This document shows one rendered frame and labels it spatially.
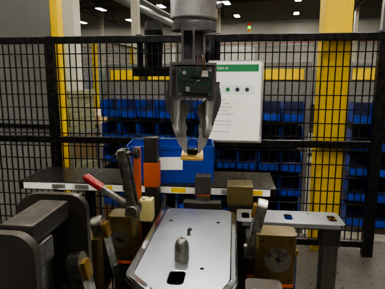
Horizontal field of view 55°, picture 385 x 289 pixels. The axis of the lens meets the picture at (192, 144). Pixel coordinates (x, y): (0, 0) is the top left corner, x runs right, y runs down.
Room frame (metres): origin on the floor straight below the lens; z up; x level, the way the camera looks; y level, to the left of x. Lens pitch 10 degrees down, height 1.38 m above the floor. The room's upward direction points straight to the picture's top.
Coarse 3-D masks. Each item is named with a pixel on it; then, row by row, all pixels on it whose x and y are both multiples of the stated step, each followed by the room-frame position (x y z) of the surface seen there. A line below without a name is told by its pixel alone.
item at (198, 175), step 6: (198, 174) 1.16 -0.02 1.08; (204, 174) 1.16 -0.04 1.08; (210, 174) 1.16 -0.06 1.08; (198, 180) 1.14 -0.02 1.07; (204, 180) 1.13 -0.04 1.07; (210, 180) 1.13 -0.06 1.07; (198, 186) 1.14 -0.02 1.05; (204, 186) 1.13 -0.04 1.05; (210, 186) 1.13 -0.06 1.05; (198, 192) 1.14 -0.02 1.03; (204, 192) 1.13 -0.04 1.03; (210, 192) 1.14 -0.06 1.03; (198, 198) 1.14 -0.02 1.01; (204, 198) 1.14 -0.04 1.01
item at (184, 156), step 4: (188, 148) 0.64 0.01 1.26; (192, 148) 0.64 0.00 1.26; (196, 148) 0.64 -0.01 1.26; (188, 152) 0.63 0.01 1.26; (192, 152) 0.62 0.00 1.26; (196, 152) 0.62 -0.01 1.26; (184, 156) 0.61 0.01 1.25; (188, 156) 0.61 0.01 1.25; (192, 156) 0.61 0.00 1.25; (196, 156) 0.61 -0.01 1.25; (200, 156) 0.61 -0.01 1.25; (184, 160) 0.59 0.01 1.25; (188, 160) 0.59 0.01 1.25; (192, 160) 0.59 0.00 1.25; (196, 160) 0.59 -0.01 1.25; (200, 160) 0.59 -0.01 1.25
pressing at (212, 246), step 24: (168, 216) 1.00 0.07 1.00; (192, 216) 1.00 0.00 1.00; (216, 216) 1.00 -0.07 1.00; (144, 240) 0.83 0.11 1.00; (168, 240) 0.84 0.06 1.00; (192, 240) 0.84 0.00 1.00; (216, 240) 0.84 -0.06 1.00; (144, 264) 0.72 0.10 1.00; (168, 264) 0.72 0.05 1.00; (192, 264) 0.72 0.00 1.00; (216, 264) 0.72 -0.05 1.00; (144, 288) 0.62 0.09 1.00; (168, 288) 0.63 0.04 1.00; (192, 288) 0.63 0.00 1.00; (216, 288) 0.63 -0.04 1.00
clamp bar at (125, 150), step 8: (120, 152) 0.87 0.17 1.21; (128, 152) 0.88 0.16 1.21; (136, 152) 0.87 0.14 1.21; (120, 160) 0.87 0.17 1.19; (128, 160) 0.90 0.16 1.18; (120, 168) 0.87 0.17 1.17; (128, 168) 0.87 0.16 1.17; (128, 176) 0.87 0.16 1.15; (128, 184) 0.87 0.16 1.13; (128, 192) 0.87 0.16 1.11; (136, 192) 0.90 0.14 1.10; (128, 200) 0.87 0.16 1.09; (136, 200) 0.90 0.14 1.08
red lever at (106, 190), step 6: (84, 180) 0.89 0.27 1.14; (90, 180) 0.89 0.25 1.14; (96, 180) 0.89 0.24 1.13; (96, 186) 0.89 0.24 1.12; (102, 186) 0.89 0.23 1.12; (108, 192) 0.89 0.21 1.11; (114, 192) 0.90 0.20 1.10; (114, 198) 0.88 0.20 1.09; (120, 198) 0.88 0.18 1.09; (120, 204) 0.88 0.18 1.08
